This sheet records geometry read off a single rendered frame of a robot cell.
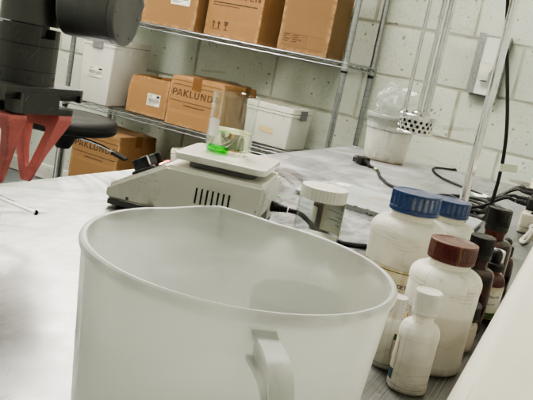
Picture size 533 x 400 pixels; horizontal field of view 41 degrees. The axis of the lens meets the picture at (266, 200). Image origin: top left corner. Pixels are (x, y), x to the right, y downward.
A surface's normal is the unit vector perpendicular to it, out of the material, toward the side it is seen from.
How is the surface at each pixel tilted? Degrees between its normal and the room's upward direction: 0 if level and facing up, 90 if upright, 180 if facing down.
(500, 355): 0
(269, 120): 92
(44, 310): 0
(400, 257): 90
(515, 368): 0
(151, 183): 90
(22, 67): 90
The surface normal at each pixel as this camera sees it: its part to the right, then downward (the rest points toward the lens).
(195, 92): -0.45, 0.07
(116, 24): 0.95, 0.23
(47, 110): 0.83, 0.27
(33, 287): 0.19, -0.96
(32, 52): 0.50, 0.27
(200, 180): -0.18, 0.17
